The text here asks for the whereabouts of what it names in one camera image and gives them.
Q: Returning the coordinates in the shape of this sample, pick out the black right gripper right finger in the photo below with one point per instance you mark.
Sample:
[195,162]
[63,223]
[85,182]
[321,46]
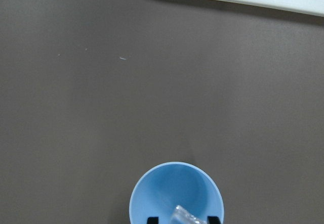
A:
[213,220]

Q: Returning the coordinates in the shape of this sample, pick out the light blue cup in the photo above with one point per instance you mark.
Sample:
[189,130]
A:
[169,184]

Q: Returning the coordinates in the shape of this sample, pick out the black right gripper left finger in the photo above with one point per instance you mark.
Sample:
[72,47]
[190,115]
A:
[153,220]

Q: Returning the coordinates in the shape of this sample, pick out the clear ice cube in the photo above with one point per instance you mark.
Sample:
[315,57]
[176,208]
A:
[181,216]

